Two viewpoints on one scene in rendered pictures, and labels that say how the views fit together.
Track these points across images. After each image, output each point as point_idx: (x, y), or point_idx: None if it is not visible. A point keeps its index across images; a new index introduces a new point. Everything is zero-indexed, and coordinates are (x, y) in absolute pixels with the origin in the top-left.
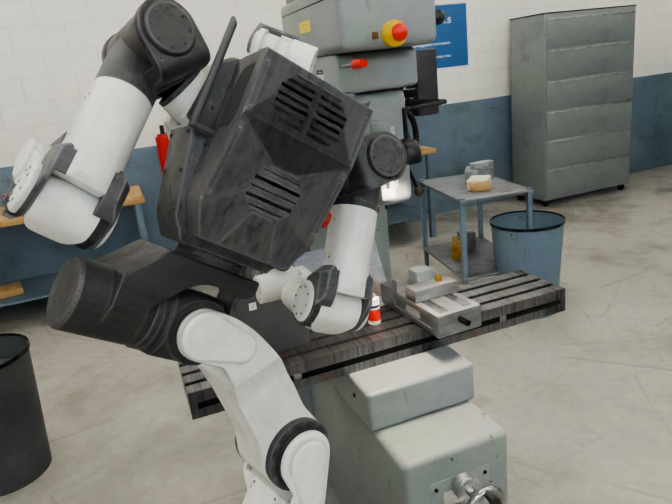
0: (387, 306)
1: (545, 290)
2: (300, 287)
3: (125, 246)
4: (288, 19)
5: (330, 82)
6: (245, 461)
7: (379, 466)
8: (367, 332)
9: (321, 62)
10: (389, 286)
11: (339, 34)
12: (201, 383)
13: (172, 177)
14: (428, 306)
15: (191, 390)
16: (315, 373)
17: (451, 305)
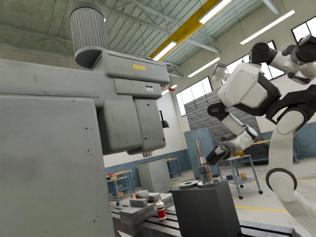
0: (140, 223)
1: (128, 204)
2: (250, 129)
3: (294, 91)
4: (118, 58)
5: (158, 91)
6: (295, 195)
7: None
8: (175, 216)
9: (150, 83)
10: (138, 209)
11: (168, 77)
12: (278, 230)
13: (271, 82)
14: (163, 197)
15: (289, 228)
16: None
17: (161, 195)
